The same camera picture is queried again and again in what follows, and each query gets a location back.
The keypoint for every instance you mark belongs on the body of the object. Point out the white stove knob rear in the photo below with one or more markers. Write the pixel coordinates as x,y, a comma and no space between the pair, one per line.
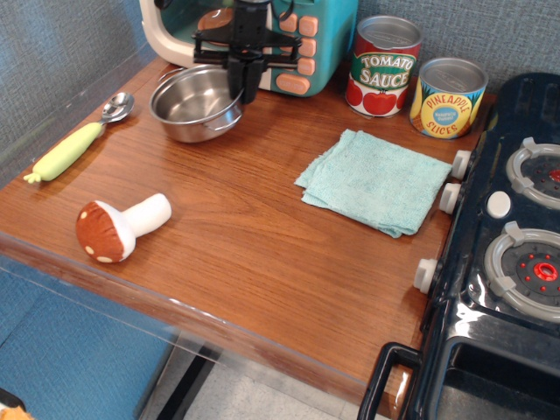
460,164

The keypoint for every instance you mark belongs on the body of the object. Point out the stainless steel pot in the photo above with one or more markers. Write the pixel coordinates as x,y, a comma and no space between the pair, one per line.
194,105

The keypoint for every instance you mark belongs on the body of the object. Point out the teal folded cloth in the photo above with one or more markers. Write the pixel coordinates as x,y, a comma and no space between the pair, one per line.
375,182

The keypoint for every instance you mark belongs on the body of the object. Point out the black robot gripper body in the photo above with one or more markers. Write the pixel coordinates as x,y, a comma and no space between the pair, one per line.
247,37

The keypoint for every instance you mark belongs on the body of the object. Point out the plush brown mushroom toy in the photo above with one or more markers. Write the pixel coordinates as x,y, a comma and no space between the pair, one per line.
108,235

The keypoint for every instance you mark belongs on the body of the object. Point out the pineapple slices can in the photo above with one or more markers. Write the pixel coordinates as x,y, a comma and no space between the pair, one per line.
448,95

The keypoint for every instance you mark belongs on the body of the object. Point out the white stove knob middle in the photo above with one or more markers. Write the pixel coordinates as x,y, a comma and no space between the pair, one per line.
449,197

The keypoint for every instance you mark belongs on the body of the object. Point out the white stove knob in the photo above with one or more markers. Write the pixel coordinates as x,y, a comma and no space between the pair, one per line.
425,272
449,197
460,164

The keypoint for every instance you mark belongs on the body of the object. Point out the white stove knob front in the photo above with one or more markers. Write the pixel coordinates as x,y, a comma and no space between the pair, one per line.
425,272

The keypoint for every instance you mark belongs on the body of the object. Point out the tomato sauce can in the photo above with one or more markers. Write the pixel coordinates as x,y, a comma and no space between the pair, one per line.
385,55

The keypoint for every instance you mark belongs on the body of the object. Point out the orange object bottom left corner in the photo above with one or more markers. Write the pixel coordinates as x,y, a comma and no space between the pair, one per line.
14,413

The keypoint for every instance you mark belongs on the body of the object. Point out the green handled metal spoon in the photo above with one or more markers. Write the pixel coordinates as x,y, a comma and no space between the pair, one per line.
64,154

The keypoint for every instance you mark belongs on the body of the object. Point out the black toy stove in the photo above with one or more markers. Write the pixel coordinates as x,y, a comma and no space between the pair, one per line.
490,347

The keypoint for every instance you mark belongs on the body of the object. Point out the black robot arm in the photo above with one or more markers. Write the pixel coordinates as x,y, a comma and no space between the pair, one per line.
246,48

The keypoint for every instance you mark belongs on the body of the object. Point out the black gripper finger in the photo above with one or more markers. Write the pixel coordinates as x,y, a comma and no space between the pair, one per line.
235,77
251,79

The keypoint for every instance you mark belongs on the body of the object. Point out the teal toy microwave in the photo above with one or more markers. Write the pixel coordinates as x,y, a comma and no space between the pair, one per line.
326,29

